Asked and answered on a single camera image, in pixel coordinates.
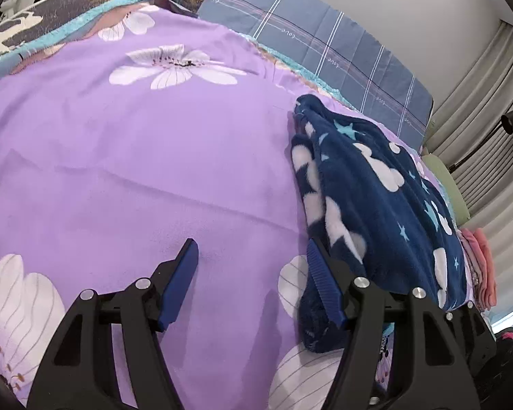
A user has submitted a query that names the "black stand lamp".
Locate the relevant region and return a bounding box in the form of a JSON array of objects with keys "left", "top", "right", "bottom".
[{"left": 449, "top": 110, "right": 513, "bottom": 172}]

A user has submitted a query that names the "light green pillow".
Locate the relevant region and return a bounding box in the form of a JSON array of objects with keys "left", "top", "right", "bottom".
[{"left": 422, "top": 154, "right": 471, "bottom": 227}]

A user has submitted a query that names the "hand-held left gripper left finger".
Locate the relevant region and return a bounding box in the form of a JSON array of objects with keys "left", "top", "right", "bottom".
[{"left": 26, "top": 238, "right": 199, "bottom": 410}]

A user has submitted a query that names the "blue plaid pillow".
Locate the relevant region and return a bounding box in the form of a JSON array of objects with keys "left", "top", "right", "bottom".
[{"left": 197, "top": 0, "right": 433, "bottom": 152}]

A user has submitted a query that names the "purple floral blanket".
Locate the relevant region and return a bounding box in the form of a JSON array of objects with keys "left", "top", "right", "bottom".
[{"left": 0, "top": 0, "right": 475, "bottom": 410}]

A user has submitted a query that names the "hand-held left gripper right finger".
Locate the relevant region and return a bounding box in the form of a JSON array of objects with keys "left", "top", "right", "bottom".
[{"left": 306, "top": 239, "right": 482, "bottom": 410}]

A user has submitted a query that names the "dark deer print blanket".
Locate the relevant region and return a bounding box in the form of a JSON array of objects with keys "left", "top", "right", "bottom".
[{"left": 0, "top": 0, "right": 163, "bottom": 69}]

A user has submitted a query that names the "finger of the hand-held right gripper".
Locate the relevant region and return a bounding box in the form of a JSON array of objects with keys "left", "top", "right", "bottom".
[{"left": 447, "top": 301, "right": 497, "bottom": 370}]

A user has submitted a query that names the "navy star print fleece garment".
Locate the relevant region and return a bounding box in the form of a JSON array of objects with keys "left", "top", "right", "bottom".
[{"left": 290, "top": 93, "right": 469, "bottom": 353}]

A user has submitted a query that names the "light pink folded garment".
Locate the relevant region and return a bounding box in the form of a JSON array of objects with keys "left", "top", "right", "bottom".
[{"left": 458, "top": 228, "right": 484, "bottom": 310}]

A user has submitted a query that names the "salmon pink garment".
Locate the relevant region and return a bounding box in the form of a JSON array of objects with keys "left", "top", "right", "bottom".
[{"left": 472, "top": 227, "right": 499, "bottom": 308}]

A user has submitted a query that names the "beige curtain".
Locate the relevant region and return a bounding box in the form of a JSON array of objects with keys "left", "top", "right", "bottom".
[{"left": 427, "top": 19, "right": 513, "bottom": 321}]

